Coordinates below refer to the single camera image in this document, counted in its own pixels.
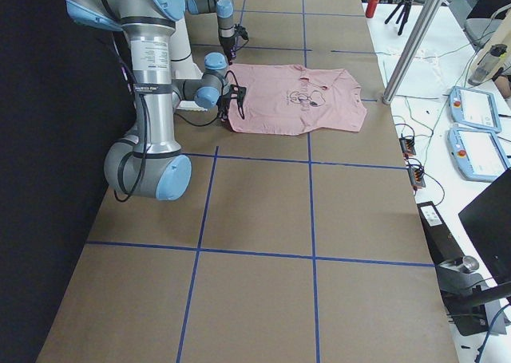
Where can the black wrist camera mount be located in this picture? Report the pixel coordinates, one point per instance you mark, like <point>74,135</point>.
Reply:
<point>241,36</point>
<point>237,94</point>

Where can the black monitor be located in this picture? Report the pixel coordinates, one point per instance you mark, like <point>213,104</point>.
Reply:
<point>486,220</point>

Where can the blue teach pendant near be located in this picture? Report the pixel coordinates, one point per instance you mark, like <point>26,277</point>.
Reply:
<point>477,153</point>

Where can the pink Snoopy t-shirt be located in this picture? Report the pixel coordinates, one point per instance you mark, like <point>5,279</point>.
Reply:
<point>291,100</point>

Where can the aluminium frame post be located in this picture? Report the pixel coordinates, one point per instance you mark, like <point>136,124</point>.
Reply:
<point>425,18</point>

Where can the orange terminal board near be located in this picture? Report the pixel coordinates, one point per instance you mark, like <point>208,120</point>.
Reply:
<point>416,173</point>

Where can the clear water bottle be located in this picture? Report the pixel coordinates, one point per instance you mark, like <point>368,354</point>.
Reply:
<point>487,63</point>

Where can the orange terminal board far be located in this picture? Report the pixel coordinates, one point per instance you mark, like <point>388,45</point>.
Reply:
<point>407,145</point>

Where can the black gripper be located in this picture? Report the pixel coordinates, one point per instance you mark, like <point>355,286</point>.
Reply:
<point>227,43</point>
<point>223,106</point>

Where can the orange terminal board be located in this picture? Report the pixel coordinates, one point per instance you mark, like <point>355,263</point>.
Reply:
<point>407,145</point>
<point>416,173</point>

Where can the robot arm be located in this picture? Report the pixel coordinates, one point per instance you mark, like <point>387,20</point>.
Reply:
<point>224,11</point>
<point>148,161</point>

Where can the blue teach pendant far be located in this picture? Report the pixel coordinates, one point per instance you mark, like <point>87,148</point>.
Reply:
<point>474,108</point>

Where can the black tripod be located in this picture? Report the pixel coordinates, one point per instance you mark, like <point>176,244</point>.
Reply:
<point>401,8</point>

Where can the blue teach pendant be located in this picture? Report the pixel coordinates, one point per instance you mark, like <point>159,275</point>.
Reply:
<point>474,108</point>
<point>477,153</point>

